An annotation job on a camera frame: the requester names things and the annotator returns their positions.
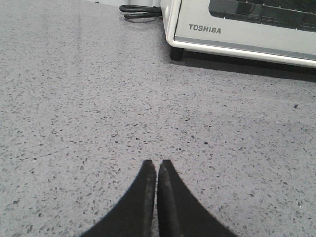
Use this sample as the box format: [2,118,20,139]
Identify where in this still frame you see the black power cable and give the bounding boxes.
[119,4,163,23]

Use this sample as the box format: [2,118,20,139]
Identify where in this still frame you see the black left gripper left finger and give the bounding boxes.
[82,160,156,237]

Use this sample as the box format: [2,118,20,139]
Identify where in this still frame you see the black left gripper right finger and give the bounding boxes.
[157,160,236,237]

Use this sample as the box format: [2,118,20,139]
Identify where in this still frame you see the white Toshiba toaster oven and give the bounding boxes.
[160,0,316,68]

